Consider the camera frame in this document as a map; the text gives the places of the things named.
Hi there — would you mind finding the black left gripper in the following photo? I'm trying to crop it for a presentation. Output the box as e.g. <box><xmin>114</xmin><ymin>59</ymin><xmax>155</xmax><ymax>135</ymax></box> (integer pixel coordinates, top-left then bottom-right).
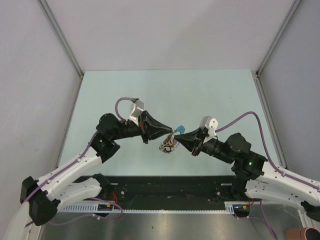
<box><xmin>111</xmin><ymin>110</ymin><xmax>172</xmax><ymax>144</ymax></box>

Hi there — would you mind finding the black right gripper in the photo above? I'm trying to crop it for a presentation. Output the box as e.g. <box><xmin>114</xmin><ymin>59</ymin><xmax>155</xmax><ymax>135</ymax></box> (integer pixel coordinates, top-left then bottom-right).
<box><xmin>173</xmin><ymin>127</ymin><xmax>234</xmax><ymax>165</ymax></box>

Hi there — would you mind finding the metal key organizer with rings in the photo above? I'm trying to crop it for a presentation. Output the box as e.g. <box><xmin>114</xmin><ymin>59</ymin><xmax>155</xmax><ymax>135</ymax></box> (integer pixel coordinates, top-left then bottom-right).
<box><xmin>159</xmin><ymin>125</ymin><xmax>185</xmax><ymax>154</ymax></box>

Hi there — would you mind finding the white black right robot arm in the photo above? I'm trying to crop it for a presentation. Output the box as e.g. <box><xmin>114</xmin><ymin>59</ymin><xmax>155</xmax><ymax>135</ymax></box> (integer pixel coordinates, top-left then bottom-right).
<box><xmin>174</xmin><ymin>127</ymin><xmax>320</xmax><ymax>222</ymax></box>

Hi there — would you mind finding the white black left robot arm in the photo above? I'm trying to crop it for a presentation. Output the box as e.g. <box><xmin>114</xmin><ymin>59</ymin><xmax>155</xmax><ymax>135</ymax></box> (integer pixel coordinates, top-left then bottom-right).
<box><xmin>20</xmin><ymin>110</ymin><xmax>173</xmax><ymax>226</ymax></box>

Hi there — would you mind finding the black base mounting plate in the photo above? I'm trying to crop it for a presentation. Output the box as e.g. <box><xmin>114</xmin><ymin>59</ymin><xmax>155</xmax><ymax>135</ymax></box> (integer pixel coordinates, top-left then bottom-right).
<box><xmin>74</xmin><ymin>175</ymin><xmax>251</xmax><ymax>204</ymax></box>

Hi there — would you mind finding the pink cylindrical object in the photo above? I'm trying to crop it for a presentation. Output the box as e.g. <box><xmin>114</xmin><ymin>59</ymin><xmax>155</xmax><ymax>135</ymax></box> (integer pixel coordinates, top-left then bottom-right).
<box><xmin>285</xmin><ymin>227</ymin><xmax>320</xmax><ymax>240</ymax></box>

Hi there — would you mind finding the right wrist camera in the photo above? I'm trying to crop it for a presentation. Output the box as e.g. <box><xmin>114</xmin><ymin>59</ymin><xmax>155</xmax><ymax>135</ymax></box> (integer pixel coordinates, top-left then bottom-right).
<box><xmin>199</xmin><ymin>116</ymin><xmax>219</xmax><ymax>144</ymax></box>

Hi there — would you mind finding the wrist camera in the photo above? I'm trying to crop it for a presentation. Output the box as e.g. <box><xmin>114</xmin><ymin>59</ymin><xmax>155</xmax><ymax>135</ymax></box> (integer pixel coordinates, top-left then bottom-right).
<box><xmin>129</xmin><ymin>98</ymin><xmax>145</xmax><ymax>126</ymax></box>
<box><xmin>199</xmin><ymin>116</ymin><xmax>219</xmax><ymax>144</ymax></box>

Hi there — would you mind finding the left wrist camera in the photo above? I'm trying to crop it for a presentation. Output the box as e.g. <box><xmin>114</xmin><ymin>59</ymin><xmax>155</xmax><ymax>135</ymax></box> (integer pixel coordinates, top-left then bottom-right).
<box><xmin>129</xmin><ymin>98</ymin><xmax>145</xmax><ymax>126</ymax></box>

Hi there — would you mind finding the grey slotted cable duct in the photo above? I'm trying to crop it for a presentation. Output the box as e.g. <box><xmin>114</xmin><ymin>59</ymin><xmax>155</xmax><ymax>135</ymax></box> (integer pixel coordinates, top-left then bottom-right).
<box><xmin>60</xmin><ymin>200</ymin><xmax>250</xmax><ymax>214</ymax></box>

